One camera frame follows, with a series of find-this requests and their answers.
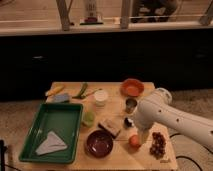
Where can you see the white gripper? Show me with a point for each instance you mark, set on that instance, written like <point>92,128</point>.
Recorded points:
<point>143,125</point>

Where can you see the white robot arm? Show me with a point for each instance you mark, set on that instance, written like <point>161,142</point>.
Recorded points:
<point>155,107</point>

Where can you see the metal cup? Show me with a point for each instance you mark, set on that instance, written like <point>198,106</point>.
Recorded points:
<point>130,105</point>

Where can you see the light green small cup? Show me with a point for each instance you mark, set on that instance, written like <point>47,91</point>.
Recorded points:
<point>88,119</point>

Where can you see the white paper cup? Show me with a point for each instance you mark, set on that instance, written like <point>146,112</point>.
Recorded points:
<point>100,97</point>

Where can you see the bunch of dark grapes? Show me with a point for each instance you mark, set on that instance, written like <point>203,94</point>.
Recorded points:
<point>157,148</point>

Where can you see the brown sponge block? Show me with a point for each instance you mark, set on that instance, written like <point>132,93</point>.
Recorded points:
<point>110,127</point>

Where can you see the dark purple bowl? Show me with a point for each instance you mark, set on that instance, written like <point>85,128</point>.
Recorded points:
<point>99,144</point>

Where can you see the orange bowl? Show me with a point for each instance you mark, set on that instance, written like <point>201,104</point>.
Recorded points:
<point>132,87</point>

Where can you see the green pepper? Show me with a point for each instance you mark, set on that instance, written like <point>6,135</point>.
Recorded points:
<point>81,92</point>

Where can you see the green plastic tray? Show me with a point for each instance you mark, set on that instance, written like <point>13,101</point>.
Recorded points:
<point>62,118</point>

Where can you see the blue grey sponge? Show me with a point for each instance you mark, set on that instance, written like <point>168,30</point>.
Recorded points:
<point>61,98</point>

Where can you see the grey folded cloth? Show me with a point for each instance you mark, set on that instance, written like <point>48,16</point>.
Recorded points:
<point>52,143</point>

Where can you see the yellow corn cob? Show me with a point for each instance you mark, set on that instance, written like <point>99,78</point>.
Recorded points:
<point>54,90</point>

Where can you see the red white object on shelf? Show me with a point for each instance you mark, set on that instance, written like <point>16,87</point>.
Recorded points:
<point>90,13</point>

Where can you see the white handled brush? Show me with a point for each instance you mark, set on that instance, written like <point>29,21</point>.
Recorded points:
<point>128,122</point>

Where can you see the wooden handled utensil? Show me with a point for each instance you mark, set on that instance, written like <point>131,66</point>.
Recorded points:
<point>91,93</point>

